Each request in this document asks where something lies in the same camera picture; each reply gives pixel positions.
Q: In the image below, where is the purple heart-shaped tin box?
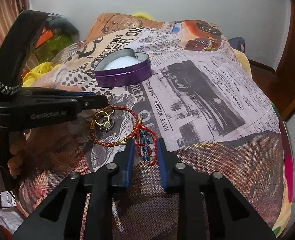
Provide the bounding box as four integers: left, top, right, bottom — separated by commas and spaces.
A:
94, 48, 152, 88

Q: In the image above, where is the newspaper print bed cover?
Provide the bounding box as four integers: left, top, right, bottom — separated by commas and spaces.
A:
16, 13, 293, 239

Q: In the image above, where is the red braided cord bracelet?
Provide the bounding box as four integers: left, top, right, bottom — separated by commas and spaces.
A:
89, 105, 145, 147

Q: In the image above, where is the left hand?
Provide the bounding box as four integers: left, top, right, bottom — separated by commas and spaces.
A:
8, 129, 30, 178

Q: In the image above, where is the orange box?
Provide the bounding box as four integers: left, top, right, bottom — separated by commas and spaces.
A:
35, 29, 53, 48

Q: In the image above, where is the red bracelet with blue beads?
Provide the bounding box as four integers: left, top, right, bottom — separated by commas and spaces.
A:
134, 127, 159, 167

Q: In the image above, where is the gold ring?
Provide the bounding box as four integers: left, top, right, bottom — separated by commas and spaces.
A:
94, 111, 111, 128

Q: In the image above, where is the brown wooden door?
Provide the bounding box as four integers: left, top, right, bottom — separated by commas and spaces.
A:
250, 3, 295, 121

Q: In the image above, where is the yellow cloth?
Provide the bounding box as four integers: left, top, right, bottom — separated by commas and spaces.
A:
22, 61, 61, 87

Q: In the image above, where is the dark blue cap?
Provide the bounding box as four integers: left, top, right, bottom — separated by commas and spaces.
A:
228, 36, 245, 53

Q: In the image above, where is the green camouflage bag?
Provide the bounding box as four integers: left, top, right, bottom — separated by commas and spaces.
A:
34, 34, 73, 63

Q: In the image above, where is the black white braided wrist strap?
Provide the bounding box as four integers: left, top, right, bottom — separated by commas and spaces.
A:
0, 71, 23, 95

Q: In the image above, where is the silver ring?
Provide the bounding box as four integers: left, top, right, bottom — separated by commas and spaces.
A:
97, 115, 116, 132

